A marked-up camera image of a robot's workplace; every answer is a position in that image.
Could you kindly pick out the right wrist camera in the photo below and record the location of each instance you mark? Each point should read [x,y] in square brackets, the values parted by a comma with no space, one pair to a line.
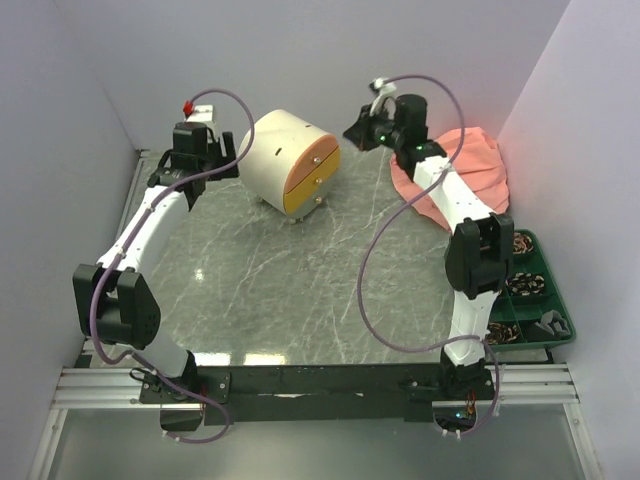
[382,88]

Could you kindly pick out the black base bar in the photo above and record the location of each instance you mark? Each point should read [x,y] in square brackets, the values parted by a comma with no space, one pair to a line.
[305,393]

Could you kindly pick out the round cream drawer cabinet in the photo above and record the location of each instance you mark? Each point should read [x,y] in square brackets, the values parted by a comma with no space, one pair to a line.
[290,163]

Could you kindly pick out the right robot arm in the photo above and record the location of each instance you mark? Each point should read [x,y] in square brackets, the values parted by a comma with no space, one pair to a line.
[479,256]

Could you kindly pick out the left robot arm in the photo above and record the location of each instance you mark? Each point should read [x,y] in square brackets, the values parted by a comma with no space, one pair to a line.
[114,301]

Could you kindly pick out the coiled band compartment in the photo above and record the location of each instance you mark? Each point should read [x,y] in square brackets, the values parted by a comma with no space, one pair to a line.
[525,284]
[502,333]
[522,244]

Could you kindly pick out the coiled band middle compartment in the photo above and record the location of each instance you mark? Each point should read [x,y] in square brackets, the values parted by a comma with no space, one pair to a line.
[525,284]

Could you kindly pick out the coiled band top compartment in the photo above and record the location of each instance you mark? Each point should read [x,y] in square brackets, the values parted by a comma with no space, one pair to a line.
[522,244]

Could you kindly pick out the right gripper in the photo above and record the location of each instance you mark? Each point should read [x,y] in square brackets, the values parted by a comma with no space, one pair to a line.
[359,133]

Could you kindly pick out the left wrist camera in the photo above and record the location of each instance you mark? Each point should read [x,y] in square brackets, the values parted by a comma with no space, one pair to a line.
[205,114]

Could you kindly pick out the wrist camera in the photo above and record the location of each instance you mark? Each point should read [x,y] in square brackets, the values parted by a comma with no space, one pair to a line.
[382,88]
[205,114]

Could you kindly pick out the coiled band lower compartment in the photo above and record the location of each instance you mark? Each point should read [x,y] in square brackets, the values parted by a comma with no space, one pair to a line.
[502,333]

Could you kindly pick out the green compartment tray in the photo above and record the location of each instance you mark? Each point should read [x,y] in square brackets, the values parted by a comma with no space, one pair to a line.
[525,311]

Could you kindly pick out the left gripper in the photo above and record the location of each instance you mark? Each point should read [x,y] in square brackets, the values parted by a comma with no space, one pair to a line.
[229,148]

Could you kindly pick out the pink cloth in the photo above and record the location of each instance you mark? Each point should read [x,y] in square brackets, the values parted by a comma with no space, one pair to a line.
[479,164]

